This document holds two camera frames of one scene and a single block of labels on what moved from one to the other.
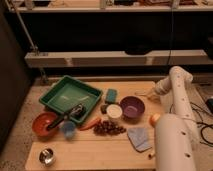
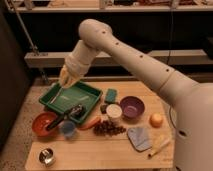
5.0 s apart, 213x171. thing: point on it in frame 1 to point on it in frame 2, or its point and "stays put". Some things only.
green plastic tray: (70, 91) stays put
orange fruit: (154, 118) stays put
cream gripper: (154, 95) to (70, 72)
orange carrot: (92, 123) stays put
